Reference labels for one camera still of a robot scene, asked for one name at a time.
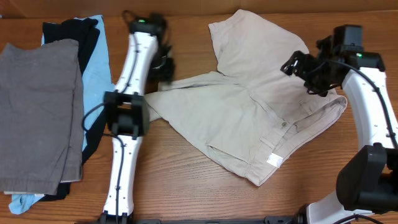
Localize beige shorts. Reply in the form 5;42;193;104
145;10;347;186

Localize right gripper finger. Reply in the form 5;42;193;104
280;60;300;76
284;50;310;67

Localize grey shorts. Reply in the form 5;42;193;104
1;39;84;195

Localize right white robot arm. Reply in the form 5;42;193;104
280;24;397;223

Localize light blue garment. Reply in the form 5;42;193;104
9;15;114;215

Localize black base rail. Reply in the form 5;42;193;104
77;214;307;224

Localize black garment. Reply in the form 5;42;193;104
39;17;113;202

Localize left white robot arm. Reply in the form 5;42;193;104
98;13;175;223

